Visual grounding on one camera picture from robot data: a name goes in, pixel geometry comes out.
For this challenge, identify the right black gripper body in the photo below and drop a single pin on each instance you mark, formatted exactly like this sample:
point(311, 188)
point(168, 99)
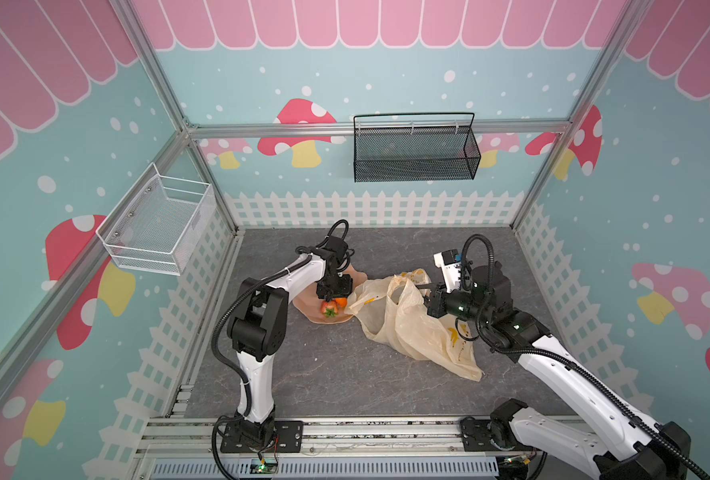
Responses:
point(436, 301)

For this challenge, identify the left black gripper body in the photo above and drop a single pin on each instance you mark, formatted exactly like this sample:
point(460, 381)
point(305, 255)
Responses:
point(335, 286)

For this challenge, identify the banana print plastic bag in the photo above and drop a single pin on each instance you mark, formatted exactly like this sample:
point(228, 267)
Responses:
point(391, 311)

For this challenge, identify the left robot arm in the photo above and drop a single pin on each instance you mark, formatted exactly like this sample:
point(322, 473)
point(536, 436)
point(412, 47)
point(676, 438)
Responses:
point(253, 328)

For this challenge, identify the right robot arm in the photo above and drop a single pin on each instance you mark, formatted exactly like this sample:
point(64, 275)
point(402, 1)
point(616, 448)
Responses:
point(622, 442)

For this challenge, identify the red strawberry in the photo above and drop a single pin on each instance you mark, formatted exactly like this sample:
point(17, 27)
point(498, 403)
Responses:
point(330, 309)

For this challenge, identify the pink wavy fruit plate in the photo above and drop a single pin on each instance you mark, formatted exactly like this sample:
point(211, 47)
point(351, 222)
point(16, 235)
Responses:
point(308, 304)

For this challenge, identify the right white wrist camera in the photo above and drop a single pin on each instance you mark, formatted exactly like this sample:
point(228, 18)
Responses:
point(449, 262)

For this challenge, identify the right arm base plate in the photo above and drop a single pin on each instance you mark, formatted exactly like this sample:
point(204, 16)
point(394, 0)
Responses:
point(479, 435)

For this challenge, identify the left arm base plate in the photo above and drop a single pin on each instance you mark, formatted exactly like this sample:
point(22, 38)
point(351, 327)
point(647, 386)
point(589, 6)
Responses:
point(278, 436)

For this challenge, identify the black mesh wall basket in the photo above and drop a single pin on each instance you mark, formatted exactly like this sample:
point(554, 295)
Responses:
point(412, 147)

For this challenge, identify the white mesh wall basket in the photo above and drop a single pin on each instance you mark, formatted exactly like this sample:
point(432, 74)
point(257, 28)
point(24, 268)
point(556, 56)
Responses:
point(158, 224)

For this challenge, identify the aluminium front rail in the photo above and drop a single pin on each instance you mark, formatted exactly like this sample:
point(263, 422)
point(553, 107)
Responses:
point(347, 447)

